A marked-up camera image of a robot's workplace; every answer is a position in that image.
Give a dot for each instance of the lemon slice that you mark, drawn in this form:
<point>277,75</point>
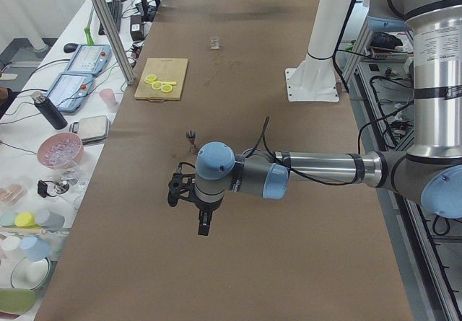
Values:
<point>166,88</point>
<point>156,85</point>
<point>150,78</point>

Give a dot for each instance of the aluminium frame post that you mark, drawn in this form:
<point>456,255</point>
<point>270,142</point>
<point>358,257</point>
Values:
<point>109,26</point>

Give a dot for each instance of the black computer mouse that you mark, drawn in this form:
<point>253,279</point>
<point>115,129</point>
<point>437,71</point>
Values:
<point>70,47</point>

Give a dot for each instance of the black power adapter box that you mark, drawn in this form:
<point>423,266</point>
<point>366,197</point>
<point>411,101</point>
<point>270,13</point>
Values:
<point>136,27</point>

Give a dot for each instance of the wine glass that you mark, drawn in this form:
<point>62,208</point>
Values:
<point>66,178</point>

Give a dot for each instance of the pink plastic cup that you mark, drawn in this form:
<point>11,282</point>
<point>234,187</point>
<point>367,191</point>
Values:
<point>108,97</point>

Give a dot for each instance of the pink bowl with ice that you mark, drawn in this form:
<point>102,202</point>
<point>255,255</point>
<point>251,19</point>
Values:
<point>60,150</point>

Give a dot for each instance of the mint green plastic cup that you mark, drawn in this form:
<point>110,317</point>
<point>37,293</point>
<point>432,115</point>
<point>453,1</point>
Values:
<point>7,219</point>

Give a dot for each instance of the green bowl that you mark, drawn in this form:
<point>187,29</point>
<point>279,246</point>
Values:
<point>17,301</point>

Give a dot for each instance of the white plate green rim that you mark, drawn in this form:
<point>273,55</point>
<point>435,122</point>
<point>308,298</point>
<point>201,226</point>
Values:
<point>30,275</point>

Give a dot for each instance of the yellow plastic cup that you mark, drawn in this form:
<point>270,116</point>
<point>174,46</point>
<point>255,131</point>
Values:
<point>25,220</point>

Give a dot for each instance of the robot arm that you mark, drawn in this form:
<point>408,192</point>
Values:
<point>429,173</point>

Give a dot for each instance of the steel measuring jigger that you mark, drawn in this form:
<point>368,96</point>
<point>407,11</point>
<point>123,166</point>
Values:
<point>191,138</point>

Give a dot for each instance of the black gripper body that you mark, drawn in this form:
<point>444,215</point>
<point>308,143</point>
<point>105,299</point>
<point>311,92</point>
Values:
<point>206,207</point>

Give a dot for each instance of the clear glass shaker cup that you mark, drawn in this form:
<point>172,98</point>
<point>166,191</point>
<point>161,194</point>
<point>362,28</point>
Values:
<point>214,43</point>

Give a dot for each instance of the black keyboard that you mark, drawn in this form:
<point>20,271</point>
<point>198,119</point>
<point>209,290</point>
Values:
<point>115,9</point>

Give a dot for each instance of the blue teach pendant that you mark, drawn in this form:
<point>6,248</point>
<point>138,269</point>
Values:
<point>69,91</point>
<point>89,59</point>

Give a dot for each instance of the blue plastic cup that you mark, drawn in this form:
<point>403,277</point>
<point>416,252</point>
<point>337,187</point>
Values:
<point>35,248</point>

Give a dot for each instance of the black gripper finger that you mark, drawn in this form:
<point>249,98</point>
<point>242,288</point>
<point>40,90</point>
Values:
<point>205,224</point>
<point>200,223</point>

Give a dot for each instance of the bamboo cutting board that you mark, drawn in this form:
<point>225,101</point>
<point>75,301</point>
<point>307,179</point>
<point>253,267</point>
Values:
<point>166,69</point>

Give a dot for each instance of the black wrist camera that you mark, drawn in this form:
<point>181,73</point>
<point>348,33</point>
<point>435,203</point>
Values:
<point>181,186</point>

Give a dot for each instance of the black water bottle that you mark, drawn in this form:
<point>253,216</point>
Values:
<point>49,111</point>

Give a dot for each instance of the grey kitchen scale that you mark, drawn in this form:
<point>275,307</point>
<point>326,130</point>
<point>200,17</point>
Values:
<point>91,129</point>

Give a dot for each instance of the white plastic cup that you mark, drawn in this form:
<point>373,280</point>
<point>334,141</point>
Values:
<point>10,246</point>

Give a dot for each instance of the grey plastic cup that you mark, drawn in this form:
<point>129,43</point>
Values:
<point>49,220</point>

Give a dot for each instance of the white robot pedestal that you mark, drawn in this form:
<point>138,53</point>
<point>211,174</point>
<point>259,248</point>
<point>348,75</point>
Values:
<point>314,79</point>

